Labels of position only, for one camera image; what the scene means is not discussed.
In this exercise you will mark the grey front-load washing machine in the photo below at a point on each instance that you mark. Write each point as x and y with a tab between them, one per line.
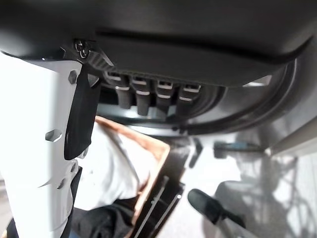
284	104

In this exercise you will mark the white garment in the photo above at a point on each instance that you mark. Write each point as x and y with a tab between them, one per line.
116	168

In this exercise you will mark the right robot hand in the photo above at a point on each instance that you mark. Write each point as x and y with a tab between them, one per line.
158	37

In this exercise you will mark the blue garment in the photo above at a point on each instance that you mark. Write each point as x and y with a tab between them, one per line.
71	235

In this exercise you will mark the black garment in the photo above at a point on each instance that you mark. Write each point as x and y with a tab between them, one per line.
104	220

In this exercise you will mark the glossy dark brown stool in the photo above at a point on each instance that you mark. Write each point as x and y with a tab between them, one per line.
173	168

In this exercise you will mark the round glass washing machine door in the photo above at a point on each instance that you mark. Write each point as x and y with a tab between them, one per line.
138	121

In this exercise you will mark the white machine base plinth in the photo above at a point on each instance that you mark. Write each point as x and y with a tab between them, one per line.
297	138

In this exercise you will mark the orange woven wicker basket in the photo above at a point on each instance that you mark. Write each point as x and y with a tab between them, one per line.
155	173

